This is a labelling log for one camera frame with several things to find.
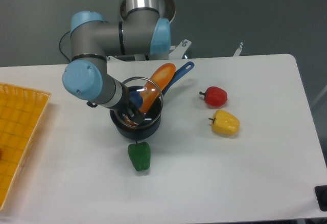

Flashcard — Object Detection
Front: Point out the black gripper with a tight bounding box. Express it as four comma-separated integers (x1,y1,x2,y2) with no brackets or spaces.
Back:
117,87,145,126

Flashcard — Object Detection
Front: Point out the glass pot lid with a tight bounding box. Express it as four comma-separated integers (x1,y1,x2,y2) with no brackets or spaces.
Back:
113,77,163,130

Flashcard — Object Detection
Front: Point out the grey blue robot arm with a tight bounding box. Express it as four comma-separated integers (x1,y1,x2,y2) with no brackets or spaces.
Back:
62,0,171,124

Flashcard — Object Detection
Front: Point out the dark blue saucepan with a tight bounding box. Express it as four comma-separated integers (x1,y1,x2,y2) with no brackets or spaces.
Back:
110,61,194,141

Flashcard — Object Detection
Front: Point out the green bell pepper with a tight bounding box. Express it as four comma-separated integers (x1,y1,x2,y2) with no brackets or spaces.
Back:
128,142,151,171

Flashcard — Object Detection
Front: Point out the orange bread loaf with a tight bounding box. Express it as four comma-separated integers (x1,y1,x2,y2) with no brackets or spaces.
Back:
121,62,177,129

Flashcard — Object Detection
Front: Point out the red bell pepper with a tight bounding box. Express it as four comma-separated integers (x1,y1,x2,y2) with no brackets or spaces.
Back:
199,86,228,107

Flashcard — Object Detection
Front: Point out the yellow bell pepper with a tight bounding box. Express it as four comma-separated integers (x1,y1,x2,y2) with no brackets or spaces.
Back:
209,109,240,135

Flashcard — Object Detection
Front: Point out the yellow plastic basket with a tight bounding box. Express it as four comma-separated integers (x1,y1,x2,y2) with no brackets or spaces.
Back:
1,83,51,210

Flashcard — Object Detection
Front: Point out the black corner object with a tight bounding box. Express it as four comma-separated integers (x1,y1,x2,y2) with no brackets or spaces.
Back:
314,185,327,212

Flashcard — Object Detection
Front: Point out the black cable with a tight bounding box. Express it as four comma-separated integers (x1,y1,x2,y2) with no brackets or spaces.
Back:
59,29,74,64

